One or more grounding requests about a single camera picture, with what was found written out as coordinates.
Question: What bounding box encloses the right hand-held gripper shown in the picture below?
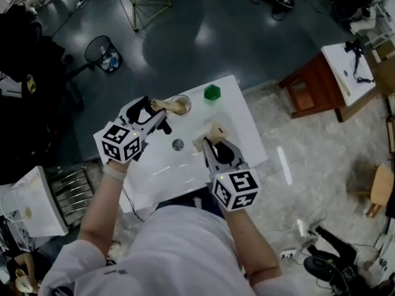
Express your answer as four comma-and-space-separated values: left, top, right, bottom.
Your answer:
191, 122, 260, 213

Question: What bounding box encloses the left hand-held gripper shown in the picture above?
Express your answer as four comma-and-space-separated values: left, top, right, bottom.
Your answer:
93, 96, 189, 165

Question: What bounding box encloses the clear glass cup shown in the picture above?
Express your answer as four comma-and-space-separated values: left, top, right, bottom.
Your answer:
170, 94, 193, 117

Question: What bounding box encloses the person's left forearm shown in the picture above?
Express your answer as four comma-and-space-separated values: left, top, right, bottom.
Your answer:
77, 160, 128, 250

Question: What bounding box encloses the person's right forearm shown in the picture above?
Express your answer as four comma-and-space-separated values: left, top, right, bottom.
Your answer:
220, 207, 282, 279

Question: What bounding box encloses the white sink basin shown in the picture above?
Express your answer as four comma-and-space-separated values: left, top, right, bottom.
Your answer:
118, 74, 269, 214

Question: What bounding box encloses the green hexagonal container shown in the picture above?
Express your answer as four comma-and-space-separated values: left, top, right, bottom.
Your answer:
203, 84, 223, 104

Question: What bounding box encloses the black mesh wastebasket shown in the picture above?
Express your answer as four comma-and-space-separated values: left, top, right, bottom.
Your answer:
84, 35, 123, 74

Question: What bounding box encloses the person's white shirt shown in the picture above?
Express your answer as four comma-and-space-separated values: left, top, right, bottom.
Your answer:
38, 204, 309, 296

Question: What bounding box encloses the brown cabinet with white top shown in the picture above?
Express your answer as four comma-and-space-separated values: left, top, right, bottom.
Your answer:
278, 43, 378, 123

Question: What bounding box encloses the black hair dryer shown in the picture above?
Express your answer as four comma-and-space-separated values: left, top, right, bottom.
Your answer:
344, 38, 375, 84

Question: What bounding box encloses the small white sink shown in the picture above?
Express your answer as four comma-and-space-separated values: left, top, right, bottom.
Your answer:
0, 165, 69, 238

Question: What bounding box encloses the black floor device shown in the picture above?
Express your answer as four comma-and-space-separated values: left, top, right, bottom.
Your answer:
303, 224, 367, 296

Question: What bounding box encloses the wooden stool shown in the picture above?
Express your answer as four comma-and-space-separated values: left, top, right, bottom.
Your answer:
347, 161, 395, 219

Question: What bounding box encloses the yellow metal frame stand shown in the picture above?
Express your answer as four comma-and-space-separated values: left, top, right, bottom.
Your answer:
118, 0, 174, 33

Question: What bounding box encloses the metal wire rack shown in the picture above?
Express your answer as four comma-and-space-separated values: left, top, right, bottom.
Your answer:
45, 164, 96, 226

